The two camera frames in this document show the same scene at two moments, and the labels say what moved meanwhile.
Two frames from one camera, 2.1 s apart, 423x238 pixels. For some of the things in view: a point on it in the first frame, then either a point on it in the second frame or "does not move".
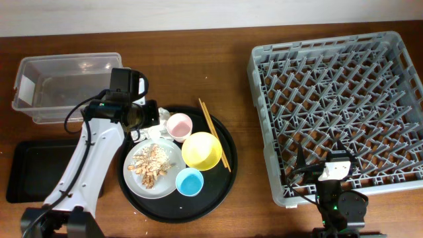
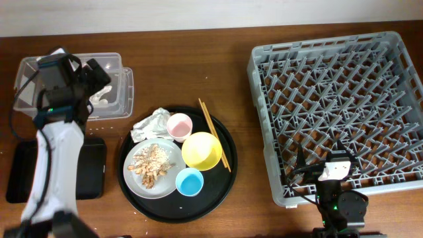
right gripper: (312, 172) does not move
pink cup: (179, 126) does not move
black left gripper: (154, 116) to (103, 79)
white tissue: (160, 131) does not move
